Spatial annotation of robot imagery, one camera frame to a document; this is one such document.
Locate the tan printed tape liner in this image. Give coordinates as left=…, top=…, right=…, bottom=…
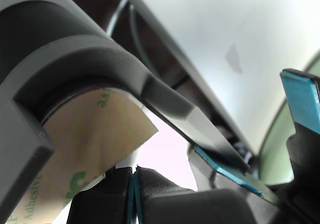
left=4, top=84, right=160, bottom=224

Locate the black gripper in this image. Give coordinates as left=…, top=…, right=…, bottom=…
left=252, top=179, right=320, bottom=224

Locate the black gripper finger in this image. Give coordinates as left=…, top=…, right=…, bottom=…
left=134, top=166, right=258, bottom=224
left=66, top=166, right=134, bottom=224

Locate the gray fixture frame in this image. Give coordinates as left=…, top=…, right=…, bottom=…
left=0, top=0, right=252, bottom=224

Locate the pale green curved panel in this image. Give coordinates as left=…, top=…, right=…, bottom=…
left=257, top=49, right=320, bottom=185

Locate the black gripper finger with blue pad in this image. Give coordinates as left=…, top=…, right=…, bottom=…
left=279, top=68, right=320, bottom=182
left=188, top=144, right=280, bottom=205

